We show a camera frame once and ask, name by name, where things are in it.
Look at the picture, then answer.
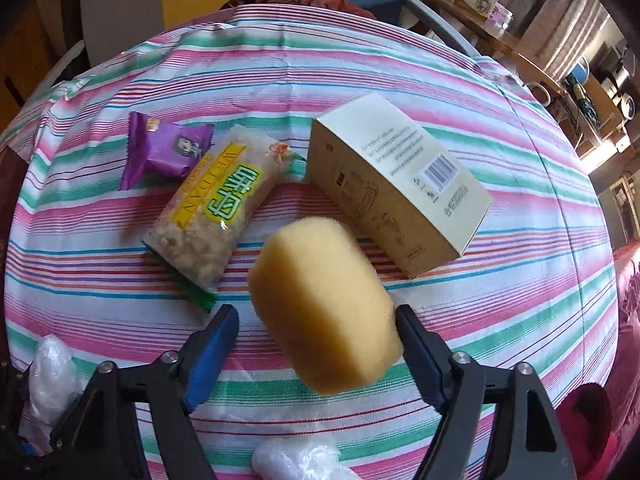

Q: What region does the purple snack packet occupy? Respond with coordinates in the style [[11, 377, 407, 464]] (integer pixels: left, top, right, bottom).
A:
[[118, 111, 216, 192]]

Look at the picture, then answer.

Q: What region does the dark red cloth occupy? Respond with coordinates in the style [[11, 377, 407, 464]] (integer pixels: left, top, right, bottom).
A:
[[220, 0, 381, 16]]

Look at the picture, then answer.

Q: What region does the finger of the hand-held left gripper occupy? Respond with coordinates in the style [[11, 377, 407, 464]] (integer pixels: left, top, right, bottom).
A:
[[0, 365, 38, 480]]

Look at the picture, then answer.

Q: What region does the pink blanket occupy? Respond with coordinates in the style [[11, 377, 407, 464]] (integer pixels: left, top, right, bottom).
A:
[[602, 240, 640, 480]]

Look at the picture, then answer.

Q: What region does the beige carton box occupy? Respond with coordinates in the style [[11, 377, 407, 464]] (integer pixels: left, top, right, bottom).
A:
[[306, 91, 493, 280]]

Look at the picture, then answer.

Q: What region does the pink jar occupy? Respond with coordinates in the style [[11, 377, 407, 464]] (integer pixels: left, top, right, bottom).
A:
[[487, 2, 516, 31]]

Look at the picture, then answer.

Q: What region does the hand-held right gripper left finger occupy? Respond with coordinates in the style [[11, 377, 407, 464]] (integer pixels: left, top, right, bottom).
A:
[[50, 304, 241, 480]]

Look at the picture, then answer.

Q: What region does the clear plastic wrap ball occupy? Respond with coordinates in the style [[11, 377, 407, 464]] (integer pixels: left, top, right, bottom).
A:
[[251, 441, 361, 480], [27, 334, 83, 453]]

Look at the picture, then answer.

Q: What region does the yellow green snack packet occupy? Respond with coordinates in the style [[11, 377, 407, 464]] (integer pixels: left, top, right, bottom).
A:
[[141, 125, 301, 313]]

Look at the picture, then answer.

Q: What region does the wooden side table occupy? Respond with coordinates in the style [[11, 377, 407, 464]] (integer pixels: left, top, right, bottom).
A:
[[420, 0, 568, 96]]

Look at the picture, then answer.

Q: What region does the red garment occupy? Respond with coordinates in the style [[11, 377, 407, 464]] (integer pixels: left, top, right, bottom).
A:
[[562, 382, 618, 480]]

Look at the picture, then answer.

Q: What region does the yellow sponge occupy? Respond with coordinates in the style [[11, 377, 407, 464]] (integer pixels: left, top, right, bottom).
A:
[[248, 216, 405, 396]]

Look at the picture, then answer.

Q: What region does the wooden shelf unit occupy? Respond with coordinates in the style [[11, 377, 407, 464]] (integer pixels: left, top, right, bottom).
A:
[[565, 45, 640, 161]]

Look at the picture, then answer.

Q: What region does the striped tablecloth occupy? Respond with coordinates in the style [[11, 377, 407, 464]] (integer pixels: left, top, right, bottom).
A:
[[0, 2, 621, 480]]

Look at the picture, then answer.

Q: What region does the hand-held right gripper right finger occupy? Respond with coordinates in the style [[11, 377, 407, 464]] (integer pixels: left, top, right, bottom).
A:
[[394, 305, 578, 480]]

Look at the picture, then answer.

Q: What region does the grey yellow blue chair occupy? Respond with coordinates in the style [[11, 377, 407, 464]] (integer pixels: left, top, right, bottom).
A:
[[65, 0, 481, 68]]

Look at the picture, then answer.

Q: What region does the pink patterned curtain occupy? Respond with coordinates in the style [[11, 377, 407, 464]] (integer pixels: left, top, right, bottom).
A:
[[520, 0, 613, 81]]

